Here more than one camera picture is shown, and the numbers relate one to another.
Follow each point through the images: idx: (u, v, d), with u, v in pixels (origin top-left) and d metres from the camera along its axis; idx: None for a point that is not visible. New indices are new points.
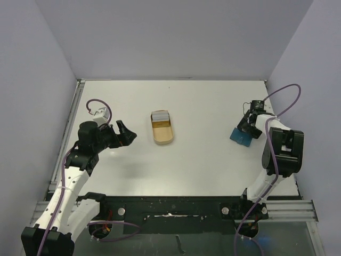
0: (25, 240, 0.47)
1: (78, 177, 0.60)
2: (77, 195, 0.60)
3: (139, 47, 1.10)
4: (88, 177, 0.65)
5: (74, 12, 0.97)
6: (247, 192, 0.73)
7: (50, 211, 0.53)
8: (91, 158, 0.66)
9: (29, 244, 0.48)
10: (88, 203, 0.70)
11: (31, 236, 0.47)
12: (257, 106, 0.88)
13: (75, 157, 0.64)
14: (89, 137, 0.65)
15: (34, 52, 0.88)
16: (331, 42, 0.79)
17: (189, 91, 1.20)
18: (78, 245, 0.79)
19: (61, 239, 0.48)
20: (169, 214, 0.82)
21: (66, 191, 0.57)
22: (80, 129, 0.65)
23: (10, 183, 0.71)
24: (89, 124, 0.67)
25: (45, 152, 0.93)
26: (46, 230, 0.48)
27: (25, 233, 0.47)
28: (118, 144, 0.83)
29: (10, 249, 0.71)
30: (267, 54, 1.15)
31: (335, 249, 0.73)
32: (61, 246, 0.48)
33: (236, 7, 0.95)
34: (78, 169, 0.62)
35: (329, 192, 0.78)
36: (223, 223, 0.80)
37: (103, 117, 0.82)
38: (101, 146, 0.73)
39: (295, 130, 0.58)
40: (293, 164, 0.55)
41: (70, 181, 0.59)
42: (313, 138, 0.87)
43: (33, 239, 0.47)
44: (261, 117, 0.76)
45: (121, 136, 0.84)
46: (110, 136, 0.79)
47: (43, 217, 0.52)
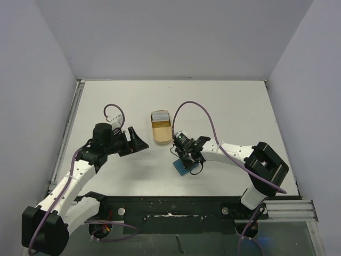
0: (25, 220, 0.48)
1: (86, 169, 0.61)
2: (81, 187, 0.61)
3: (139, 47, 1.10)
4: (94, 174, 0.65)
5: (74, 12, 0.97)
6: (246, 205, 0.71)
7: (55, 196, 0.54)
8: (100, 157, 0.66)
9: (26, 226, 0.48)
10: (88, 201, 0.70)
11: (30, 216, 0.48)
12: (187, 143, 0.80)
13: (86, 152, 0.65)
14: (102, 137, 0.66)
15: (34, 51, 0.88)
16: (331, 42, 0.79)
17: (188, 91, 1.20)
18: (78, 245, 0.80)
19: (59, 224, 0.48)
20: (169, 214, 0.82)
21: (73, 180, 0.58)
22: (96, 128, 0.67)
23: (10, 183, 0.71)
24: (103, 125, 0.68)
25: (44, 151, 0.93)
26: (47, 212, 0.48)
27: (26, 213, 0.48)
28: (128, 151, 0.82)
29: (10, 249, 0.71)
30: (267, 54, 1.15)
31: (335, 249, 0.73)
32: (58, 231, 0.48)
33: (236, 8, 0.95)
34: (87, 164, 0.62)
35: (328, 192, 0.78)
36: (223, 223, 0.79)
37: (117, 122, 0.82)
38: (111, 149, 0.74)
39: (260, 145, 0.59)
40: (282, 170, 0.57)
41: (78, 172, 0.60)
42: (315, 138, 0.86)
43: (32, 220, 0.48)
44: (210, 152, 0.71)
45: (131, 142, 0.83)
46: (122, 143, 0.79)
47: (47, 201, 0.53)
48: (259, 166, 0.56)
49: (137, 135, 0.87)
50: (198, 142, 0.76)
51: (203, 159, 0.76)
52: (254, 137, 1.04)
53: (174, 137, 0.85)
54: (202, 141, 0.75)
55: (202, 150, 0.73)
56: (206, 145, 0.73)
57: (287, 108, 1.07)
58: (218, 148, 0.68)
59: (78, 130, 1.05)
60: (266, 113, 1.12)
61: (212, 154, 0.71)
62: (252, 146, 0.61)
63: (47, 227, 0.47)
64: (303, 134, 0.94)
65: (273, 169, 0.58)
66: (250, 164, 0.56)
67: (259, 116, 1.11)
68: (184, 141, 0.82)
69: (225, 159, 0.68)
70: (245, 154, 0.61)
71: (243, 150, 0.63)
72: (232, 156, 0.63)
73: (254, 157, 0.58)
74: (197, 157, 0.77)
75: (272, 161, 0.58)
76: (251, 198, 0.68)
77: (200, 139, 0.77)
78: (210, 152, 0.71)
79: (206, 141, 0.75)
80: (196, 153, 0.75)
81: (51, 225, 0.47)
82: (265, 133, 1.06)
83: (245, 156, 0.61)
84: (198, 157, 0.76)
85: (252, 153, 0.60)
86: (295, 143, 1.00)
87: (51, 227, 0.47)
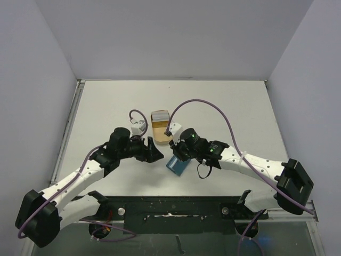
0: (26, 202, 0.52)
1: (95, 170, 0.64)
2: (86, 185, 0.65)
3: (139, 47, 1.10)
4: (102, 177, 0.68)
5: (74, 12, 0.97)
6: (249, 206, 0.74)
7: (58, 187, 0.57)
8: (111, 162, 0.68)
9: (25, 209, 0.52)
10: (89, 200, 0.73)
11: (30, 200, 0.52)
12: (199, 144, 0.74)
13: (100, 154, 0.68)
14: (118, 143, 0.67)
15: (34, 50, 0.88)
16: (331, 42, 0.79)
17: (188, 91, 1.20)
18: (78, 245, 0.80)
19: (53, 216, 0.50)
20: (169, 214, 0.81)
21: (80, 177, 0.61)
22: (114, 134, 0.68)
23: (10, 183, 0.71)
24: (123, 130, 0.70)
25: (44, 151, 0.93)
26: (46, 201, 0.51)
27: (29, 196, 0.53)
28: (141, 158, 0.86)
29: (10, 248, 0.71)
30: (267, 54, 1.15)
31: (335, 249, 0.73)
32: (49, 223, 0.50)
33: (236, 8, 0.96)
34: (98, 165, 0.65)
35: (327, 192, 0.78)
36: (223, 223, 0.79)
37: (138, 129, 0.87)
38: (126, 155, 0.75)
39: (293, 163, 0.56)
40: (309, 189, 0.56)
41: (87, 170, 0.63)
42: (315, 138, 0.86)
43: (32, 203, 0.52)
44: (228, 160, 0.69)
45: (147, 152, 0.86)
46: (138, 149, 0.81)
47: (50, 190, 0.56)
48: (291, 187, 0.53)
49: (155, 145, 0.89)
50: (215, 148, 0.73)
51: (219, 166, 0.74)
52: (255, 137, 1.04)
53: (185, 134, 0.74)
54: (218, 148, 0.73)
55: (220, 159, 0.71)
56: (225, 153, 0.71)
57: (287, 108, 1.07)
58: (241, 159, 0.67)
59: (78, 130, 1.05)
60: (266, 113, 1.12)
61: (232, 165, 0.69)
62: (282, 162, 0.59)
63: (41, 216, 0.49)
64: (303, 134, 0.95)
65: (300, 187, 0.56)
66: (282, 185, 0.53)
67: (260, 116, 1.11)
68: (197, 142, 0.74)
69: (248, 170, 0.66)
70: (276, 173, 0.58)
71: (272, 166, 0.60)
72: (259, 172, 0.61)
73: (285, 176, 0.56)
74: (212, 164, 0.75)
75: (301, 180, 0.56)
76: (259, 204, 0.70)
77: (216, 145, 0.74)
78: (229, 162, 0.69)
79: (224, 148, 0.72)
80: (212, 160, 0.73)
81: (45, 215, 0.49)
82: (265, 133, 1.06)
83: (275, 174, 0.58)
84: (213, 165, 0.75)
85: (282, 172, 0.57)
86: (295, 143, 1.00)
87: (45, 217, 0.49)
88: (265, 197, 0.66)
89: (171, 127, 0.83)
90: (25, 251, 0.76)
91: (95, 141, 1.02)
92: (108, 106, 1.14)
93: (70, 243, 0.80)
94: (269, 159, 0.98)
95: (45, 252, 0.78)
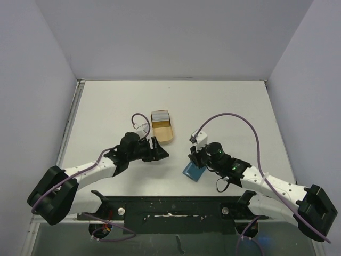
0: (48, 177, 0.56)
1: (110, 165, 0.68)
2: (99, 177, 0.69)
3: (139, 47, 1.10)
4: (110, 175, 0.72)
5: (74, 12, 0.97)
6: (253, 209, 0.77)
7: (78, 169, 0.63)
8: (122, 164, 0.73)
9: (45, 183, 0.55)
10: (92, 196, 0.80)
11: (53, 175, 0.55)
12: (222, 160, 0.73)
13: (113, 156, 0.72)
14: (128, 146, 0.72)
15: (34, 50, 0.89)
16: (331, 42, 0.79)
17: (188, 90, 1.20)
18: (77, 245, 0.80)
19: (71, 193, 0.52)
20: (169, 214, 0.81)
21: (97, 166, 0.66)
22: (124, 137, 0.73)
23: (11, 183, 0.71)
24: (132, 135, 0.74)
25: (44, 151, 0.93)
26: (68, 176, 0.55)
27: (51, 170, 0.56)
28: (149, 158, 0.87)
29: (11, 247, 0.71)
30: (267, 54, 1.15)
31: (335, 249, 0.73)
32: (66, 200, 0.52)
33: (235, 8, 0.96)
34: (112, 162, 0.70)
35: (326, 192, 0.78)
36: (223, 223, 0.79)
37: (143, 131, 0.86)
38: (135, 157, 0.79)
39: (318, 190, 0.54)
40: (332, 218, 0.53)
41: (103, 163, 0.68)
42: (316, 138, 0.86)
43: (53, 178, 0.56)
44: (250, 180, 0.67)
45: (153, 151, 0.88)
46: (145, 150, 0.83)
47: (71, 170, 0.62)
48: (313, 214, 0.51)
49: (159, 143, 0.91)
50: (237, 166, 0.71)
51: (241, 185, 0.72)
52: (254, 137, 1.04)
53: (212, 146, 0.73)
54: (241, 166, 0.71)
55: (241, 177, 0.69)
56: (247, 173, 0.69)
57: (287, 108, 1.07)
58: (263, 181, 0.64)
59: (78, 130, 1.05)
60: (266, 113, 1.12)
61: (253, 185, 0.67)
62: (305, 188, 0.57)
63: (62, 189, 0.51)
64: (303, 134, 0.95)
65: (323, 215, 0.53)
66: (303, 210, 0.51)
67: (259, 116, 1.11)
68: (221, 157, 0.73)
69: (268, 192, 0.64)
70: (298, 197, 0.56)
71: (294, 190, 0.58)
72: (280, 194, 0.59)
73: (308, 202, 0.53)
74: (234, 182, 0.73)
75: (324, 207, 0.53)
76: (265, 209, 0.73)
77: (239, 162, 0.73)
78: (252, 183, 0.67)
79: (246, 167, 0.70)
80: (234, 178, 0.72)
81: (66, 189, 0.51)
82: (265, 132, 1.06)
83: (297, 198, 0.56)
84: (236, 183, 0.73)
85: (305, 197, 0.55)
86: (295, 143, 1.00)
87: (65, 191, 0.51)
88: (278, 210, 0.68)
89: (198, 136, 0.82)
90: (25, 251, 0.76)
91: (95, 141, 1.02)
92: (108, 106, 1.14)
93: (70, 242, 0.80)
94: (269, 159, 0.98)
95: (45, 252, 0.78)
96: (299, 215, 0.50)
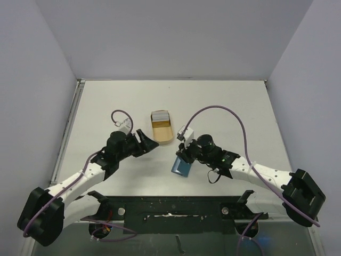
0: (31, 200, 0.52)
1: (97, 172, 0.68)
2: (87, 186, 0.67)
3: (139, 47, 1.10)
4: (102, 180, 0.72)
5: (74, 11, 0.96)
6: (250, 207, 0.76)
7: (64, 185, 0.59)
8: (111, 166, 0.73)
9: (30, 206, 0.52)
10: (89, 199, 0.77)
11: (36, 197, 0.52)
12: (213, 152, 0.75)
13: (100, 159, 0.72)
14: (114, 148, 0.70)
15: (33, 50, 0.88)
16: (331, 42, 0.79)
17: (188, 91, 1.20)
18: (77, 245, 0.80)
19: (58, 213, 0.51)
20: (169, 214, 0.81)
21: (83, 177, 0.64)
22: (111, 138, 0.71)
23: (11, 183, 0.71)
24: (119, 134, 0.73)
25: (44, 151, 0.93)
26: (53, 197, 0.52)
27: (35, 193, 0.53)
28: (141, 152, 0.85)
29: (11, 248, 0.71)
30: (267, 54, 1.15)
31: (335, 249, 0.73)
32: (54, 220, 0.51)
33: (235, 8, 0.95)
34: (100, 167, 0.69)
35: (326, 192, 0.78)
36: (224, 223, 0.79)
37: (126, 127, 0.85)
38: (125, 155, 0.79)
39: (301, 173, 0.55)
40: (321, 201, 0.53)
41: (90, 172, 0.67)
42: (316, 137, 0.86)
43: (37, 200, 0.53)
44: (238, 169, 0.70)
45: (141, 144, 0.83)
46: (134, 145, 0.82)
47: (56, 188, 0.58)
48: (298, 197, 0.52)
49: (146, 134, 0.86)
50: (227, 158, 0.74)
51: (230, 176, 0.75)
52: (254, 137, 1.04)
53: (201, 139, 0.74)
54: (230, 158, 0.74)
55: (230, 168, 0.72)
56: (236, 163, 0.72)
57: (287, 108, 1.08)
58: (250, 168, 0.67)
59: (78, 130, 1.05)
60: (266, 113, 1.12)
61: (242, 174, 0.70)
62: (289, 173, 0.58)
63: (49, 211, 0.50)
64: (303, 134, 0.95)
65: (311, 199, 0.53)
66: (288, 194, 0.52)
67: (259, 116, 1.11)
68: (212, 150, 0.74)
69: (257, 180, 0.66)
70: (283, 182, 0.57)
71: (279, 176, 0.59)
72: (267, 181, 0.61)
73: (292, 186, 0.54)
74: (224, 173, 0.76)
75: (310, 190, 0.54)
76: (261, 206, 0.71)
77: (228, 154, 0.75)
78: (240, 172, 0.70)
79: (235, 158, 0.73)
80: (224, 169, 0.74)
81: (53, 210, 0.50)
82: (265, 133, 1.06)
83: (282, 183, 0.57)
84: (225, 174, 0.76)
85: (290, 182, 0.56)
86: (295, 143, 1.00)
87: (52, 213, 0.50)
88: (271, 203, 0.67)
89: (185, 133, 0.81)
90: (25, 251, 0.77)
91: (95, 141, 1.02)
92: (108, 106, 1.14)
93: (70, 243, 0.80)
94: (269, 159, 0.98)
95: (45, 253, 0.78)
96: (283, 198, 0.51)
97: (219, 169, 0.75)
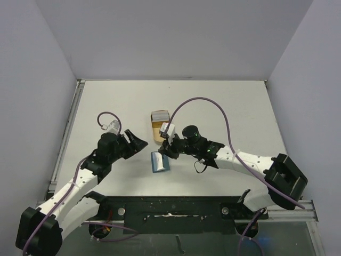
0: (23, 221, 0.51)
1: (89, 179, 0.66)
2: (81, 195, 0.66)
3: (139, 47, 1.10)
4: (97, 184, 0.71)
5: (74, 12, 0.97)
6: (248, 204, 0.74)
7: (55, 200, 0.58)
8: (104, 168, 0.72)
9: (25, 227, 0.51)
10: (88, 202, 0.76)
11: (29, 217, 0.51)
12: (199, 144, 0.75)
13: (91, 162, 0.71)
14: (106, 149, 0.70)
15: (34, 51, 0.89)
16: (330, 42, 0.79)
17: (188, 91, 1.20)
18: (78, 245, 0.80)
19: (54, 230, 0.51)
20: (169, 214, 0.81)
21: (74, 188, 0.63)
22: (100, 140, 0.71)
23: (12, 183, 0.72)
24: (108, 136, 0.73)
25: (45, 151, 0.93)
26: (46, 216, 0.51)
27: (26, 214, 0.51)
28: (132, 152, 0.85)
29: (11, 248, 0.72)
30: (267, 54, 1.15)
31: (335, 249, 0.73)
32: (51, 236, 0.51)
33: (235, 8, 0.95)
34: (91, 173, 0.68)
35: (326, 192, 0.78)
36: (223, 223, 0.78)
37: (114, 128, 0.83)
38: (116, 156, 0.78)
39: (282, 157, 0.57)
40: (301, 184, 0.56)
41: (81, 180, 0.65)
42: (315, 137, 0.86)
43: (30, 221, 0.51)
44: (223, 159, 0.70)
45: (132, 144, 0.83)
46: (124, 146, 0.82)
47: (47, 205, 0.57)
48: (280, 180, 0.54)
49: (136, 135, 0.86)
50: (212, 148, 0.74)
51: (216, 165, 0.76)
52: (254, 137, 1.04)
53: (185, 132, 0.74)
54: (215, 147, 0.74)
55: (215, 157, 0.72)
56: (220, 152, 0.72)
57: (287, 108, 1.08)
58: (234, 156, 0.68)
59: (78, 130, 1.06)
60: (266, 113, 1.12)
61: (227, 162, 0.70)
62: (271, 158, 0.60)
63: (43, 230, 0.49)
64: (302, 134, 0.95)
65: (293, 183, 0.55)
66: (270, 178, 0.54)
67: (259, 116, 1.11)
68: (198, 140, 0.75)
69: (240, 167, 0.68)
70: (265, 167, 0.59)
71: (261, 160, 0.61)
72: (250, 167, 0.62)
73: (274, 169, 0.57)
74: (210, 163, 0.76)
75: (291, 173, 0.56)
76: (257, 202, 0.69)
77: (213, 144, 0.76)
78: (225, 160, 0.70)
79: (220, 148, 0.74)
80: (210, 159, 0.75)
81: (47, 230, 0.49)
82: (265, 133, 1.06)
83: (264, 168, 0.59)
84: (212, 164, 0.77)
85: (272, 166, 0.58)
86: (295, 143, 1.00)
87: (47, 231, 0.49)
88: (261, 194, 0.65)
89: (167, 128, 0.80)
90: None
91: (95, 141, 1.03)
92: (108, 106, 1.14)
93: (70, 243, 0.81)
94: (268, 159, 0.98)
95: None
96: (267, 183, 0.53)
97: (205, 159, 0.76)
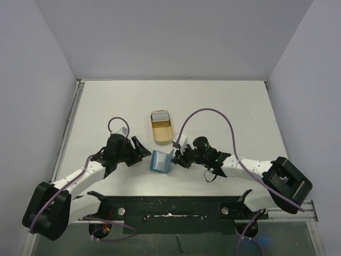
0: (37, 194, 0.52)
1: (98, 168, 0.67)
2: (89, 183, 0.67)
3: (139, 47, 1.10)
4: (101, 177, 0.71)
5: (73, 11, 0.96)
6: (248, 204, 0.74)
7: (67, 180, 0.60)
8: (111, 164, 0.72)
9: (37, 200, 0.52)
10: (89, 197, 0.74)
11: (42, 191, 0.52)
12: (208, 152, 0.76)
13: (99, 158, 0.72)
14: (115, 146, 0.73)
15: (33, 50, 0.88)
16: (331, 42, 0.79)
17: (188, 90, 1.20)
18: (77, 245, 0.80)
19: (66, 205, 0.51)
20: (169, 214, 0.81)
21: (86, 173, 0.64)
22: (110, 138, 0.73)
23: (11, 184, 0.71)
24: (118, 135, 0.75)
25: (44, 151, 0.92)
26: (59, 189, 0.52)
27: (40, 187, 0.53)
28: (136, 158, 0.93)
29: (10, 248, 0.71)
30: (267, 54, 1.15)
31: (335, 249, 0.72)
32: (62, 212, 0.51)
33: (235, 7, 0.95)
34: (100, 165, 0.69)
35: (327, 192, 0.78)
36: (223, 223, 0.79)
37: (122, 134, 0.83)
38: (122, 158, 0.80)
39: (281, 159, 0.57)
40: (305, 186, 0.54)
41: (91, 168, 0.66)
42: (316, 137, 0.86)
43: (42, 195, 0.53)
44: (228, 166, 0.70)
45: (137, 150, 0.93)
46: (129, 151, 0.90)
47: (61, 182, 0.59)
48: (277, 182, 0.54)
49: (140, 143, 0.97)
50: (220, 157, 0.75)
51: (224, 175, 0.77)
52: (255, 137, 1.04)
53: (196, 143, 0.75)
54: (223, 156, 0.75)
55: (222, 165, 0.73)
56: (227, 161, 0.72)
57: (287, 108, 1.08)
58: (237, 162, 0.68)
59: (78, 130, 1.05)
60: (266, 113, 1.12)
61: (233, 169, 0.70)
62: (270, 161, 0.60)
63: (56, 203, 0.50)
64: (302, 134, 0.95)
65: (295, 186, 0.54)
66: (268, 180, 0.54)
67: (259, 116, 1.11)
68: (208, 150, 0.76)
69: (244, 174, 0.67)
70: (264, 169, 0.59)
71: (262, 164, 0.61)
72: (250, 171, 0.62)
73: (273, 171, 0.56)
74: (218, 173, 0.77)
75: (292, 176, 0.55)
76: (257, 202, 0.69)
77: (222, 154, 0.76)
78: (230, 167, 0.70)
79: (227, 156, 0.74)
80: (218, 169, 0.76)
81: (59, 202, 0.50)
82: (265, 133, 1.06)
83: (264, 170, 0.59)
84: (220, 173, 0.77)
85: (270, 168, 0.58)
86: (295, 143, 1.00)
87: (59, 205, 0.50)
88: (264, 196, 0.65)
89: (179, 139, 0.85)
90: (25, 251, 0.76)
91: (95, 141, 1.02)
92: (108, 106, 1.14)
93: (70, 243, 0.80)
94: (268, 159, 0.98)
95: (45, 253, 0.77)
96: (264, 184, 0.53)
97: (213, 169, 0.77)
